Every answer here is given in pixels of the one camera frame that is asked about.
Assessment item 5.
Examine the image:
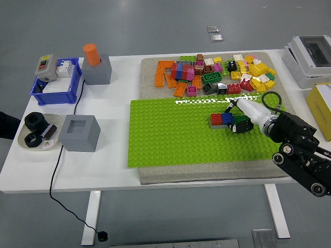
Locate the large yellow toy brick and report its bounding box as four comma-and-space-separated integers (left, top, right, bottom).
248, 63, 268, 77

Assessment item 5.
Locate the long metal plate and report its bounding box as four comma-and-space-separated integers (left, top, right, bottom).
110, 239, 240, 248

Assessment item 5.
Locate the yellow box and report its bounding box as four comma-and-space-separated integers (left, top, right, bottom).
306, 83, 331, 142

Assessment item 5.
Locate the large black nut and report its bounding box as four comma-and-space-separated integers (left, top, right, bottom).
25, 112, 49, 134

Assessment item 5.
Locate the white electrical enclosure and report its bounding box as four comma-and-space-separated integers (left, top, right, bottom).
281, 35, 331, 89

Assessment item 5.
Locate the white table leg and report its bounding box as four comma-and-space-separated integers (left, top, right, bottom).
81, 191, 101, 246
264, 183, 292, 239

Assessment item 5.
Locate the white tray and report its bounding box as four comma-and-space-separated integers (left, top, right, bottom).
17, 113, 65, 151

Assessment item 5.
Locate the lime green studded baseplate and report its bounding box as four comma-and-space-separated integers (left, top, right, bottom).
126, 91, 288, 168

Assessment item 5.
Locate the grey block with round socket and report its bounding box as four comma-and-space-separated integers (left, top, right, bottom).
81, 53, 112, 85

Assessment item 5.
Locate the long green toy brick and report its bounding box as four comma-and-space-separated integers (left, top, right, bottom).
232, 115, 252, 124

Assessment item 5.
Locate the person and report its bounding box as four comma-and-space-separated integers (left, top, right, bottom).
0, 111, 21, 141

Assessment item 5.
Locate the small black nut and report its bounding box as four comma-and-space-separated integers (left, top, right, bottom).
24, 132, 43, 149

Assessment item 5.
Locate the black cord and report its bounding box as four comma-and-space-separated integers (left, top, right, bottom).
49, 77, 102, 235

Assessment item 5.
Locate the white wall switch plate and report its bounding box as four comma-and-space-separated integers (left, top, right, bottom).
42, 79, 72, 94

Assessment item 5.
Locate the orange cylinder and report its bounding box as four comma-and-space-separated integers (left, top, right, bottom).
83, 43, 101, 67

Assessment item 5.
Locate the grey-brown mat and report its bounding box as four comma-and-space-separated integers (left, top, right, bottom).
137, 51, 298, 185

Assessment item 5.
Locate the grey push-button switch box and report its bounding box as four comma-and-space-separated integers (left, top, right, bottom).
35, 54, 58, 83

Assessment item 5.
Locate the white circuit breaker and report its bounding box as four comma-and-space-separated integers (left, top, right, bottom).
56, 59, 74, 78

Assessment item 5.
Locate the dark green toy brick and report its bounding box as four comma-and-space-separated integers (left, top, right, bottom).
201, 73, 222, 85

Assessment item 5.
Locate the square metal plate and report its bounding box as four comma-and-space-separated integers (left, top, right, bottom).
252, 228, 279, 248

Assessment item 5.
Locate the grey block with square recess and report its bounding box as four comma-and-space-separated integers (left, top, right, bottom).
58, 115, 101, 153

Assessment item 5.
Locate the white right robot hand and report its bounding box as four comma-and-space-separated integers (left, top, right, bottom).
225, 99, 272, 134

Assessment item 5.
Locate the orange toy brick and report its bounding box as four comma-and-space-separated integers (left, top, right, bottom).
165, 74, 178, 89
154, 69, 166, 88
191, 75, 202, 90
173, 82, 187, 98
158, 60, 175, 71

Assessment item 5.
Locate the blue plastic bin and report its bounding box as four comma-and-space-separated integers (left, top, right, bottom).
30, 57, 83, 106

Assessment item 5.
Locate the dark red roller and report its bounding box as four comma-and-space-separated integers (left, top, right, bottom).
41, 123, 58, 140

